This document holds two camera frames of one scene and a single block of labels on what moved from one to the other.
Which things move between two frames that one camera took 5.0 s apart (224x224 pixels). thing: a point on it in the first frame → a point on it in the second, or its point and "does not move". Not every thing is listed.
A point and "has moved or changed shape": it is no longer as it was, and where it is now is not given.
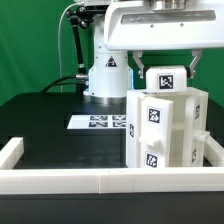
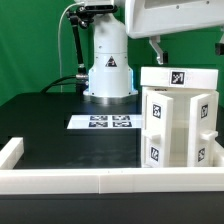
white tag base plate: (97, 121) does not move
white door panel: (156, 123) does not move
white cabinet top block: (166, 78) has moved or changed shape
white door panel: (195, 125) has moved or changed shape
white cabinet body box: (178, 96) → (181, 112)
